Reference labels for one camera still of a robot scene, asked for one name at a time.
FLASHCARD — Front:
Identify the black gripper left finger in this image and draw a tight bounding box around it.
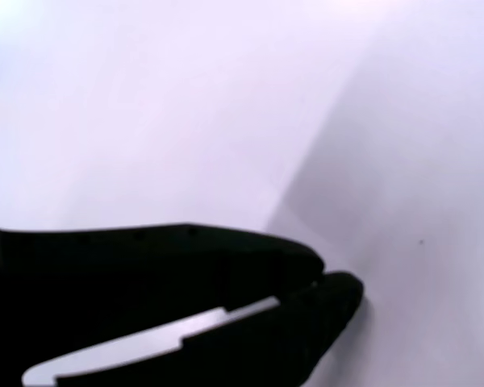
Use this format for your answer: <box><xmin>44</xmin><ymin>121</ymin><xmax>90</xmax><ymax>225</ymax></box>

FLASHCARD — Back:
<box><xmin>0</xmin><ymin>208</ymin><xmax>326</xmax><ymax>387</ymax></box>

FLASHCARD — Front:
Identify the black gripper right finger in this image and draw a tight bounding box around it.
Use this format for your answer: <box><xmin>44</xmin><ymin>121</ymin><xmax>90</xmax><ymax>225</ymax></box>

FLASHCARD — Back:
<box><xmin>55</xmin><ymin>272</ymin><xmax>365</xmax><ymax>387</ymax></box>

